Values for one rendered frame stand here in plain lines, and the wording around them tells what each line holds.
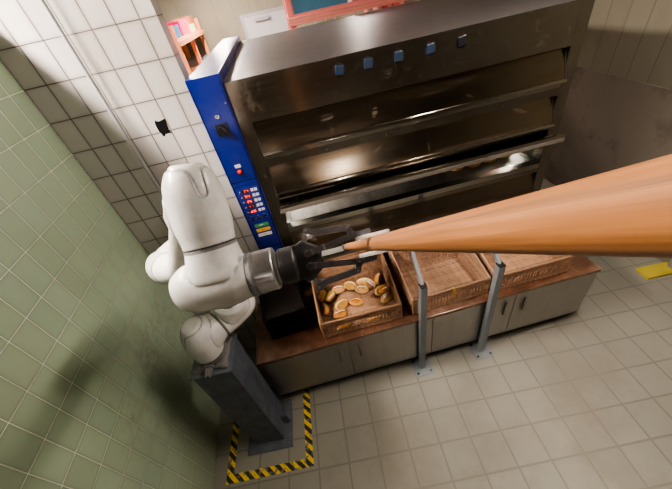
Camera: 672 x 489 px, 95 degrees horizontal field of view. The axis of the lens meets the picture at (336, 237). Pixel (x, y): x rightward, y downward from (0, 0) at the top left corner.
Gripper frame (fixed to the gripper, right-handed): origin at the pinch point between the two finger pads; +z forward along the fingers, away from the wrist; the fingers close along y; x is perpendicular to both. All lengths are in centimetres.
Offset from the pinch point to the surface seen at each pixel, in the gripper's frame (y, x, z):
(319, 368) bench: 80, -158, -34
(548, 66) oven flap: -71, -103, 138
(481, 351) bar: 105, -174, 88
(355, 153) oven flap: -53, -119, 22
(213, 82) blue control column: -90, -80, -42
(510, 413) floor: 135, -141, 83
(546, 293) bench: 67, -149, 134
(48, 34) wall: -114, -63, -99
